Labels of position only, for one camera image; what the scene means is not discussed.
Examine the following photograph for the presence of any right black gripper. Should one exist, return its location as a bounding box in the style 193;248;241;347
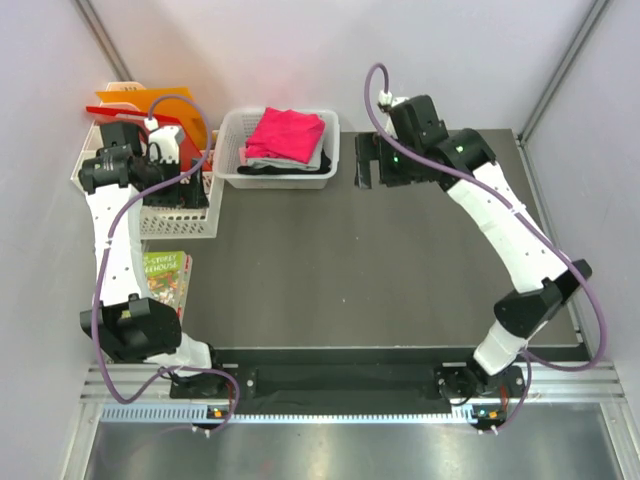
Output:
354;131;422;190

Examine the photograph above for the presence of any pink t shirt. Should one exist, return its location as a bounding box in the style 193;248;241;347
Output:
245;107;325;163

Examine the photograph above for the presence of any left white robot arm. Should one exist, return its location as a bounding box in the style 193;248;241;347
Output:
78;121;227;397

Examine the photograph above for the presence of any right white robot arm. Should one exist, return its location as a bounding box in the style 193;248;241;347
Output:
355;91;592;396

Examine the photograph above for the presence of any black t shirt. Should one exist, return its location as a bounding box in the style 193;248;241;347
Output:
236;148;332;176

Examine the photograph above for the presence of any white file organizer rack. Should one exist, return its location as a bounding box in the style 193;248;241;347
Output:
71;101;223;240

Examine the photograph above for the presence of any grey t shirt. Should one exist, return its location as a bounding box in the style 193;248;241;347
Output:
238;145;324;173

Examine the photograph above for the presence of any white laundry basket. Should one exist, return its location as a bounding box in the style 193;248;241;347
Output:
213;107;340;189

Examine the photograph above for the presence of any orange folder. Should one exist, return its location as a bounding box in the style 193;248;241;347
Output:
96;87;207;150

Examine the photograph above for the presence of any red folder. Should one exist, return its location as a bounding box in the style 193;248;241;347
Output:
85;104;213;172

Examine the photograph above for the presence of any green treehouse book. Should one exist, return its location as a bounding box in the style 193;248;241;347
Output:
143;251;193;323

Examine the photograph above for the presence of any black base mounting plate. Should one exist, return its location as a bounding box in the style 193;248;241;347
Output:
169;347;532;414

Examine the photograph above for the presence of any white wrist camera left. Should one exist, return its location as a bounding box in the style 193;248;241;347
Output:
144;118;184;165

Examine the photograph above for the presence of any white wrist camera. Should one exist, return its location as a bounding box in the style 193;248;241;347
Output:
377;90;408;113
144;118;184;165

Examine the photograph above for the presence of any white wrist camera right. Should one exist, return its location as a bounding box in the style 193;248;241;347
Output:
377;90;408;113

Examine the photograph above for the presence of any aluminium frame rail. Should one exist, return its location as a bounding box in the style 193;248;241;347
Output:
80;364;625;424

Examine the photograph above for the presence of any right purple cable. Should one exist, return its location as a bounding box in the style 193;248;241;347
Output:
363;62;610;434

